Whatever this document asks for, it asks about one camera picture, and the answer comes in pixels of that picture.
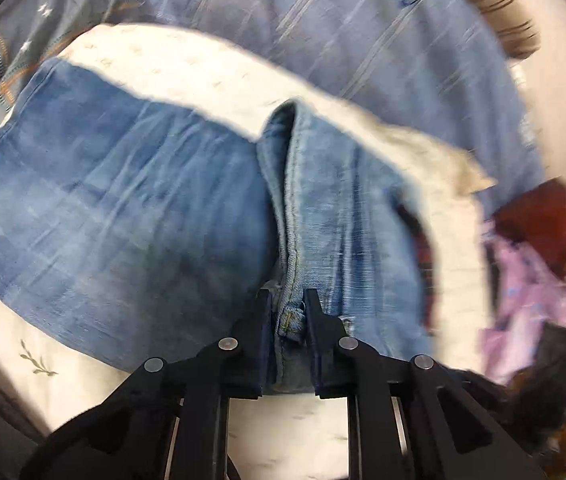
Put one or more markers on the purple floral garment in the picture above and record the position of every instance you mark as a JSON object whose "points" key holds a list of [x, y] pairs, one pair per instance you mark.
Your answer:
{"points": [[528, 290]]}

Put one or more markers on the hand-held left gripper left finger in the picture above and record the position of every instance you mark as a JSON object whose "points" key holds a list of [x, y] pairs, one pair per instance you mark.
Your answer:
{"points": [[266, 345]]}

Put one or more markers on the blue plaid pillow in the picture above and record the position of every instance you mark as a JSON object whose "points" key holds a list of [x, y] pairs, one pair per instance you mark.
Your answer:
{"points": [[343, 35]]}

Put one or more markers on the blue denim pants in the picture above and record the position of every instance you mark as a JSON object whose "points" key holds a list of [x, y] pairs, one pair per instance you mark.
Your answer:
{"points": [[128, 210]]}

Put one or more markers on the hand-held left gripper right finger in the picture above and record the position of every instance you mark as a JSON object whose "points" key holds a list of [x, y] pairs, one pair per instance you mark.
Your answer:
{"points": [[316, 350]]}

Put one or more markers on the cream leaf-print bed sheet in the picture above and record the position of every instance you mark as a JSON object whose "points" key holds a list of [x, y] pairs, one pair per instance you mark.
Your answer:
{"points": [[188, 75]]}

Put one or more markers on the brown striped pillow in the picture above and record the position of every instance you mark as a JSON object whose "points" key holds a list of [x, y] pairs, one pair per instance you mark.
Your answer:
{"points": [[498, 5]]}

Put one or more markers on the dark red wooden board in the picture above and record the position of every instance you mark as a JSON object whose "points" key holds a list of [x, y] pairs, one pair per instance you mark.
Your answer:
{"points": [[538, 225]]}

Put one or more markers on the dark red plaid cloth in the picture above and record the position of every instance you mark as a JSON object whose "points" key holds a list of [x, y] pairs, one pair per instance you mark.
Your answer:
{"points": [[424, 265]]}

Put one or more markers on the grey star-print pillow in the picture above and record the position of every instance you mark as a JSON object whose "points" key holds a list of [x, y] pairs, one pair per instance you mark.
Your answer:
{"points": [[28, 25]]}

